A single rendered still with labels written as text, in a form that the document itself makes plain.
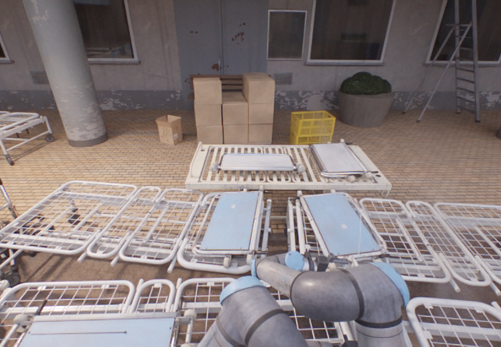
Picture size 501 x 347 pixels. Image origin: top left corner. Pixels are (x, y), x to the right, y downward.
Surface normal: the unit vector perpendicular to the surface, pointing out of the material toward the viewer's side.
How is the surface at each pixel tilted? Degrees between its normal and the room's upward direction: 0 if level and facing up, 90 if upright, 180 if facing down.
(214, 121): 90
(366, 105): 101
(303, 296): 64
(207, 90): 90
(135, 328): 5
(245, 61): 90
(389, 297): 56
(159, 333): 5
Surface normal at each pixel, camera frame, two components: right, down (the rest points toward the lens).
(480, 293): 0.01, -0.88
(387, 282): 0.15, -0.51
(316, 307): -0.55, 0.14
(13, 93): 0.04, 0.48
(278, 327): 0.19, -0.70
